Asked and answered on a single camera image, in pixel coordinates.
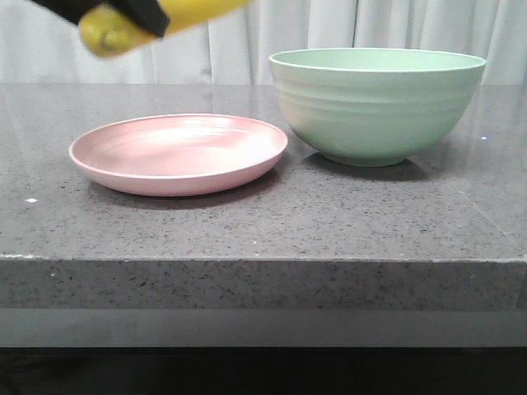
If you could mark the white curtain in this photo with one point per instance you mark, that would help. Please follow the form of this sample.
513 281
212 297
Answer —
36 46

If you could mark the pink plate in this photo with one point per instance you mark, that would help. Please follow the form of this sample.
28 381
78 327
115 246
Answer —
179 155

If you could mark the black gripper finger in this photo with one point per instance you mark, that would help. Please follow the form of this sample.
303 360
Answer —
145 14

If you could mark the yellow banana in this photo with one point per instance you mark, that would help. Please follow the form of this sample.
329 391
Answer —
107 32

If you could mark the green bowl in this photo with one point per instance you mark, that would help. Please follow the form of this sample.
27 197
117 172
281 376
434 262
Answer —
373 107

